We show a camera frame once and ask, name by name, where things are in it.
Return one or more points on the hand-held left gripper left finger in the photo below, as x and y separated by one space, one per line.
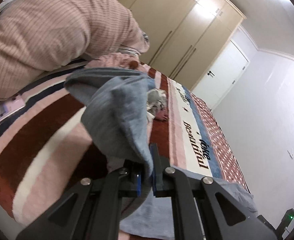
137 185

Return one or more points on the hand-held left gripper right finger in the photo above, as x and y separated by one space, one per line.
154 180

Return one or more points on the grey pants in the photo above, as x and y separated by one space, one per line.
117 110

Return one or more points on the small pink cloth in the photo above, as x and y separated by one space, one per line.
162 116

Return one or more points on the crumpled white grey cloth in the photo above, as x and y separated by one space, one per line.
155 101

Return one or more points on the striped printed blanket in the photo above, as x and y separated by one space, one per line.
49 140

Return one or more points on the white door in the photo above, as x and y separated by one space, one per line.
220 75

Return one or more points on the beige wardrobe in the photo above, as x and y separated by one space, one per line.
182 35

